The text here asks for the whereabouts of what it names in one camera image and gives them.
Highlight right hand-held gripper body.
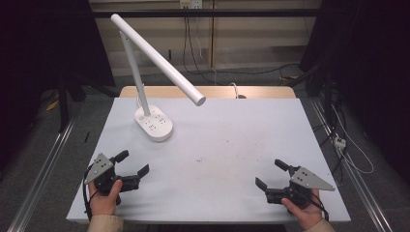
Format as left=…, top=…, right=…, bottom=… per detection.
left=264, top=165, right=337, bottom=209

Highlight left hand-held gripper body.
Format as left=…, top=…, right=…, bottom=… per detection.
left=84, top=153, right=141, bottom=195

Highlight person's right hand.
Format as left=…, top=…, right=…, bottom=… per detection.
left=280, top=188, right=324, bottom=232

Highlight person's left hand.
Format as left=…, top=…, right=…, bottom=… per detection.
left=88, top=179, right=124, bottom=218

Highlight white desk lamp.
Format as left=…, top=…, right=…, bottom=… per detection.
left=110, top=13, right=207, bottom=143

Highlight white power strip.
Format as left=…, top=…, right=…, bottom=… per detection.
left=334, top=135, right=347, bottom=151

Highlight white table mat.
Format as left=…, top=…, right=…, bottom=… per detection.
left=66, top=97, right=352, bottom=225

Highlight black stand leg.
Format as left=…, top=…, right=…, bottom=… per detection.
left=57, top=72, right=72, bottom=133

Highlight black curtain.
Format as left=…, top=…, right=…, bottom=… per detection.
left=0, top=0, right=116, bottom=168
left=299, top=0, right=410, bottom=183

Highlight black horizontal bar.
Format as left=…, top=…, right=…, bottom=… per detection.
left=91, top=8, right=324, bottom=19

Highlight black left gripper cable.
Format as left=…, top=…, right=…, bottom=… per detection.
left=82, top=165, right=95, bottom=223

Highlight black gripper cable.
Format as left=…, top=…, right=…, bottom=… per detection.
left=82, top=165, right=95, bottom=223
left=303, top=191, right=330, bottom=223

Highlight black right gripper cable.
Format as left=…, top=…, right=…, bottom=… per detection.
left=303, top=191, right=330, bottom=223

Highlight metal floor rail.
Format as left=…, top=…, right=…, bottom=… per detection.
left=309, top=97, right=394, bottom=232
left=6, top=118, right=77, bottom=232

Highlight thin white floor cable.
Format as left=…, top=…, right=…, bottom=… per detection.
left=331, top=103, right=375, bottom=175

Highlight white cable at table edge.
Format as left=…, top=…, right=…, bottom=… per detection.
left=228, top=82, right=248, bottom=100

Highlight black hanging wall cables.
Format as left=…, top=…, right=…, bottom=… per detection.
left=182, top=15, right=302, bottom=86

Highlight white wall outlet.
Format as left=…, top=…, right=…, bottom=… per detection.
left=179, top=0, right=204, bottom=10

